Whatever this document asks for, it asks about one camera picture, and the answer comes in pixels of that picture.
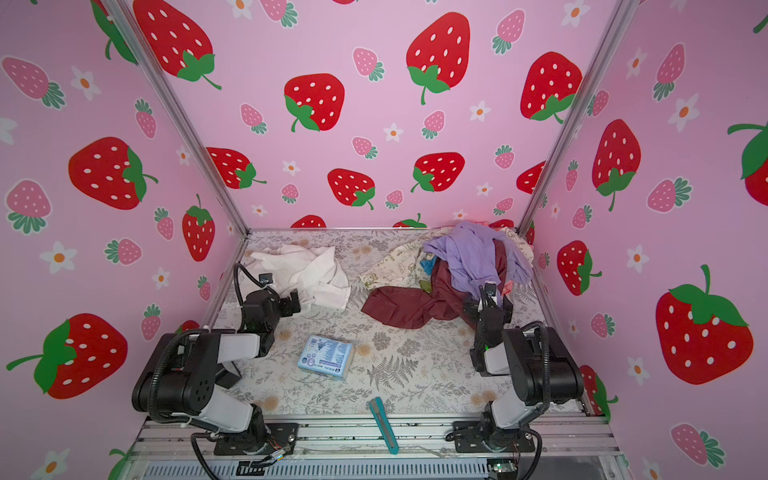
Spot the pink floral cloth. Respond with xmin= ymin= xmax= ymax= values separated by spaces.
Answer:
xmin=499 ymin=227 xmax=535 ymax=265

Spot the white cloth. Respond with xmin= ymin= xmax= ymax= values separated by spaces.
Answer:
xmin=246 ymin=245 xmax=351 ymax=313

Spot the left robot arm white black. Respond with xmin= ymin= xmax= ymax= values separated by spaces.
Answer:
xmin=132 ymin=264 xmax=301 ymax=462

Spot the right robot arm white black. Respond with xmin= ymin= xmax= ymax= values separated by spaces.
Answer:
xmin=446 ymin=283 xmax=584 ymax=453

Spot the teal utility knife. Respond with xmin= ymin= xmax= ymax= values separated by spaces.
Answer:
xmin=368 ymin=397 xmax=400 ymax=455

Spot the lavender cloth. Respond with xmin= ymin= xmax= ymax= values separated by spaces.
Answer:
xmin=424 ymin=221 xmax=533 ymax=300

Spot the teal cloth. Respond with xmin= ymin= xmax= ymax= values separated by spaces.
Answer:
xmin=419 ymin=253 xmax=439 ymax=279

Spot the blue tissue pack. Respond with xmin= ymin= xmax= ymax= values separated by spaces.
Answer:
xmin=297 ymin=335 xmax=355 ymax=379

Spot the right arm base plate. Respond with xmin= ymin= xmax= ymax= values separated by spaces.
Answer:
xmin=445 ymin=420 xmax=536 ymax=453

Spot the maroon cloth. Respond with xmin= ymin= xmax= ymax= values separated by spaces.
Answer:
xmin=361 ymin=241 xmax=506 ymax=330

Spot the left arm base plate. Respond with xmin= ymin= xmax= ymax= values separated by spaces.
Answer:
xmin=214 ymin=422 xmax=299 ymax=457

